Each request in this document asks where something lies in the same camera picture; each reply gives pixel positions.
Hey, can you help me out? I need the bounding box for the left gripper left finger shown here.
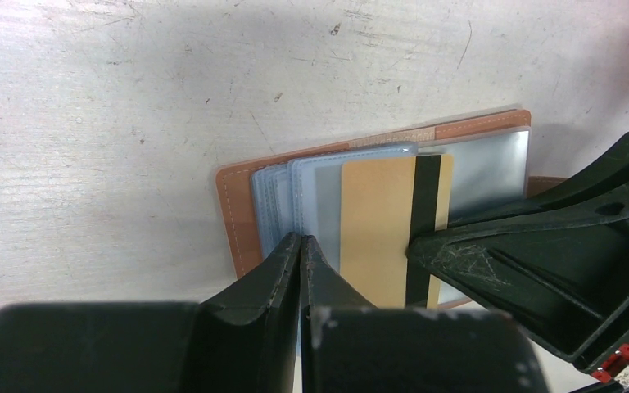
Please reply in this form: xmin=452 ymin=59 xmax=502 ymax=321
xmin=0 ymin=233 xmax=301 ymax=392

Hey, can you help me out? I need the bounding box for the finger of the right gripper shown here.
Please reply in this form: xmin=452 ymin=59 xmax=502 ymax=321
xmin=407 ymin=132 xmax=629 ymax=373

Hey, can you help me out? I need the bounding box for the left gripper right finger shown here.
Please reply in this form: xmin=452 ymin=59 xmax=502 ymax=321
xmin=300 ymin=236 xmax=548 ymax=392

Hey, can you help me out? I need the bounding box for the gold credit card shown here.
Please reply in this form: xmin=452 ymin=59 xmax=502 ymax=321
xmin=340 ymin=154 xmax=454 ymax=309

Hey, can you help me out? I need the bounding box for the brown leather card holder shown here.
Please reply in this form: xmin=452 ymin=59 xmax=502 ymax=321
xmin=216 ymin=109 xmax=559 ymax=308

